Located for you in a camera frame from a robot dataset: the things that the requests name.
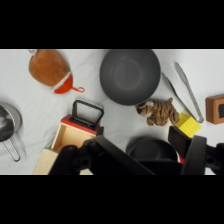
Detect metal tongs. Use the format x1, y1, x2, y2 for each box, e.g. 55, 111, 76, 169
161, 61, 205, 124

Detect black bowl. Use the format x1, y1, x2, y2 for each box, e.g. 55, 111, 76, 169
125, 135, 179, 164

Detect grey bowl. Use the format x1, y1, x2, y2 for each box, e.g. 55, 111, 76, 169
99, 49, 162, 107

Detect metal pot with handle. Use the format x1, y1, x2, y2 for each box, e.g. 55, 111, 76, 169
0, 102, 23, 163

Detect yellow toy block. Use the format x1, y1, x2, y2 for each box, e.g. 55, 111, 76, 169
175, 112, 203, 139

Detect light wooden drawer cabinet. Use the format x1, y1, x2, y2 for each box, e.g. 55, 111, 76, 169
32, 147, 94, 176

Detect wooden block with black patch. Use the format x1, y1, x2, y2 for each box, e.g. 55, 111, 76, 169
204, 93, 224, 126

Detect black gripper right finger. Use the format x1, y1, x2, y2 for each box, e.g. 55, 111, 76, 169
167, 125, 208, 176

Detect tiger plush toy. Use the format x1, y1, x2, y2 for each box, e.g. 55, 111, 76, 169
135, 97, 181, 127

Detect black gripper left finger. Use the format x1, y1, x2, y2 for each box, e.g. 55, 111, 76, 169
79, 134, 156, 176

